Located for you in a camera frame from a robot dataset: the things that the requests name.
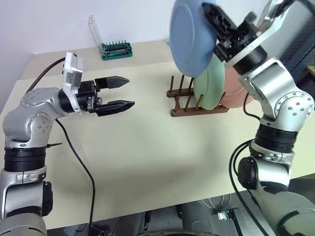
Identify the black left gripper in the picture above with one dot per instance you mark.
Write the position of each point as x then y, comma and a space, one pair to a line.
86, 93

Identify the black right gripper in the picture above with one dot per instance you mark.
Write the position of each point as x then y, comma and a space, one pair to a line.
236, 41

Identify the blue plate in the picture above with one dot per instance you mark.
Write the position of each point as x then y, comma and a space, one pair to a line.
189, 39

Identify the pale green plate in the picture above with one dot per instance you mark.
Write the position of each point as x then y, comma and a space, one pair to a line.
211, 86

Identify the pink red plate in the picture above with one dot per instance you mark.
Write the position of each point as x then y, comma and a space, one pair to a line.
236, 93

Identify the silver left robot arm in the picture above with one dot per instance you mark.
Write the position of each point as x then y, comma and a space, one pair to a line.
32, 118

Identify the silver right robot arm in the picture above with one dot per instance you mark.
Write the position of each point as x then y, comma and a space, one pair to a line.
270, 83

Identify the brown wooden dish rack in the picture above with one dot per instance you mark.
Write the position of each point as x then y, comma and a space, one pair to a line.
197, 112

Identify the green screwdriver bit set case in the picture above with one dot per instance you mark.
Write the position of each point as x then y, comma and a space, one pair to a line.
115, 52

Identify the dark grey partition panel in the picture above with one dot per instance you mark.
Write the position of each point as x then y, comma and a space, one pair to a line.
302, 49

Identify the dark grey rounded shape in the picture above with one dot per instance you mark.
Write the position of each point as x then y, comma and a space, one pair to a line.
197, 216

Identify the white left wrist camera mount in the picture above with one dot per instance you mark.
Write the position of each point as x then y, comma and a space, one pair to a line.
71, 71

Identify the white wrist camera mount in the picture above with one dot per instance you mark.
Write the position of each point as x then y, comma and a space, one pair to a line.
268, 34
71, 71

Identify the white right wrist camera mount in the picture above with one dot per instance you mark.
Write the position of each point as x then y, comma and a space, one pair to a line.
268, 34

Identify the small metal bracket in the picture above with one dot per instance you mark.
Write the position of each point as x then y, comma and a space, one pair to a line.
222, 215

